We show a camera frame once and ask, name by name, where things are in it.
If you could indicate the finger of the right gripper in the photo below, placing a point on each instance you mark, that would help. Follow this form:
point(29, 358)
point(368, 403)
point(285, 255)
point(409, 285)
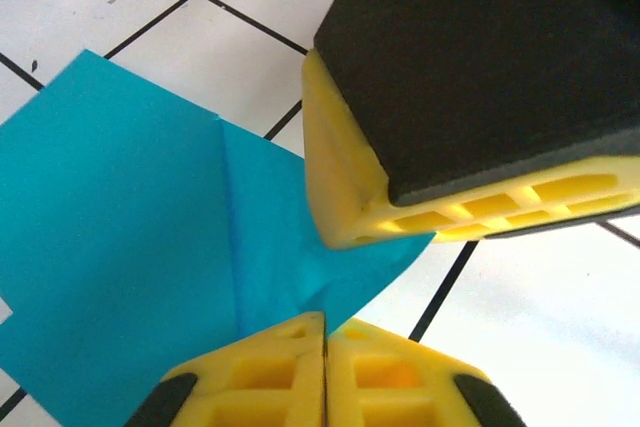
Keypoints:
point(475, 72)
point(550, 214)

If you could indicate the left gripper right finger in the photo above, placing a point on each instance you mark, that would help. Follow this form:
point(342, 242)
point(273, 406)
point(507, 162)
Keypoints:
point(400, 387)

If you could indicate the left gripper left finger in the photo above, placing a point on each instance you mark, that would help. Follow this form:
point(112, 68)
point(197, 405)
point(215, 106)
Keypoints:
point(260, 387)

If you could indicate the blue paper sheet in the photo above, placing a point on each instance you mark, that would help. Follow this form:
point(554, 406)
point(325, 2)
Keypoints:
point(125, 197)

